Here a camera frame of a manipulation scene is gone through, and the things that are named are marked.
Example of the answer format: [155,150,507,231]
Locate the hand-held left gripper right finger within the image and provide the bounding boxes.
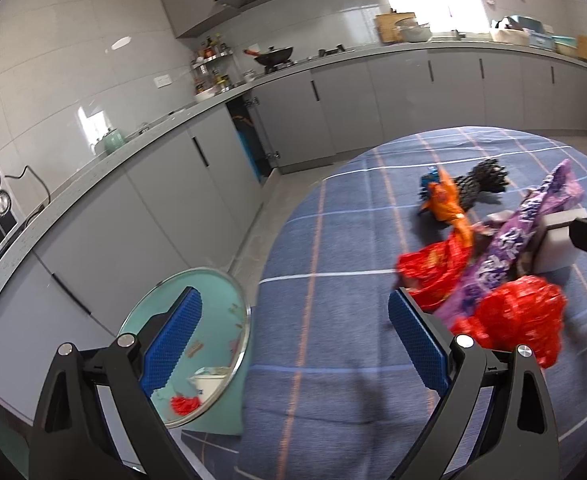
[387,287,560,480]

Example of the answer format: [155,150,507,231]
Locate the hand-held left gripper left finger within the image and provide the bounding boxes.
[28,286,204,480]

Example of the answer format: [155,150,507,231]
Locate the white sponge block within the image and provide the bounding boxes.
[533,207,587,273]

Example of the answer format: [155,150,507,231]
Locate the white paper bag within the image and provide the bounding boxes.
[188,366,234,401]

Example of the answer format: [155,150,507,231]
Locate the mint green waste bin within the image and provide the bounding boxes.
[116,267,252,436]

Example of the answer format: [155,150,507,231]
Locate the red foam fruit net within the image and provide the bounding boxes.
[170,395,202,416]

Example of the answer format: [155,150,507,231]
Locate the red foil wrapper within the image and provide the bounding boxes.
[396,239,474,311]

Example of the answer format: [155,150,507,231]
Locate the purple snack wrapper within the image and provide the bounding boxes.
[433,159,585,331]

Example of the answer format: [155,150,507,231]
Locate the red crinkled plastic bag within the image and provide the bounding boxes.
[452,276,568,368]

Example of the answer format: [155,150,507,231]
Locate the black foam fruit net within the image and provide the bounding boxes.
[453,157,510,211]

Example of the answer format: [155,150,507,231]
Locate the orange blue snack wrapper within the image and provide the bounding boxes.
[420,167,474,248]

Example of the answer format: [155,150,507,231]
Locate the blue plaid tablecloth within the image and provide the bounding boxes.
[178,126,587,480]

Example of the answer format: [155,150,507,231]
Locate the green plastic basin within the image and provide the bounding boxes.
[553,35,579,57]

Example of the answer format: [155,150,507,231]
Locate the blue dish container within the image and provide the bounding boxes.
[516,15,557,51]

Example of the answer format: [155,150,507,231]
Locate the white dish basket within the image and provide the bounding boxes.
[491,16,531,46]

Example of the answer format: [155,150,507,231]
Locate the pale green kettle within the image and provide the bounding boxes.
[91,129,125,155]

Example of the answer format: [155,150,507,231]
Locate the grey kitchen base cabinets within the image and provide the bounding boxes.
[0,40,587,441]

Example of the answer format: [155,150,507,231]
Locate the wooden cutting board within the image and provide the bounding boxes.
[376,10,417,43]

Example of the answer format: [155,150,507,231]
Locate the metal spice rack with bottles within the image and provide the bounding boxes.
[190,34,232,96]

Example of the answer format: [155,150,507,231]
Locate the gas stove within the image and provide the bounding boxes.
[264,44,357,73]

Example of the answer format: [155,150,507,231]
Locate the black wok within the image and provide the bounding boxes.
[244,46,294,68]

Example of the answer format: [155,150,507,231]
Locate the black power cable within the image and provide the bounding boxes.
[4,166,52,211]

